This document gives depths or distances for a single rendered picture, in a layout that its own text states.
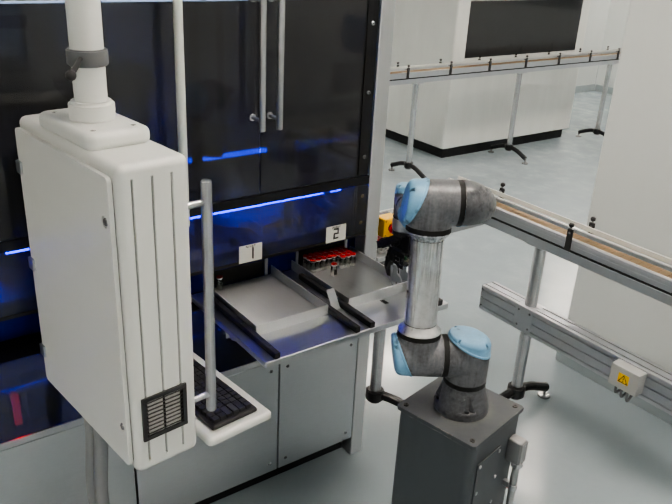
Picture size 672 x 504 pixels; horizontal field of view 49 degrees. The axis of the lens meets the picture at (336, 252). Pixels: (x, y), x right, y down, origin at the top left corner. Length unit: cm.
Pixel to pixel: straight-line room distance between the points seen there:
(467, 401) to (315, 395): 94
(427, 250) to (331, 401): 120
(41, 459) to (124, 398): 75
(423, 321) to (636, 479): 165
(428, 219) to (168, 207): 64
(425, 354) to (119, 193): 90
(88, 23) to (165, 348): 71
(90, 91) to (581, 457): 250
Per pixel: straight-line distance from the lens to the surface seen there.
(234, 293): 244
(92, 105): 168
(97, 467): 222
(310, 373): 278
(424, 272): 188
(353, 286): 251
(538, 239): 310
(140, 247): 157
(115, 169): 151
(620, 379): 301
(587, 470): 334
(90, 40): 167
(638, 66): 349
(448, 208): 183
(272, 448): 287
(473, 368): 200
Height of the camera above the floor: 199
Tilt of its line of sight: 24 degrees down
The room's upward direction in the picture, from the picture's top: 3 degrees clockwise
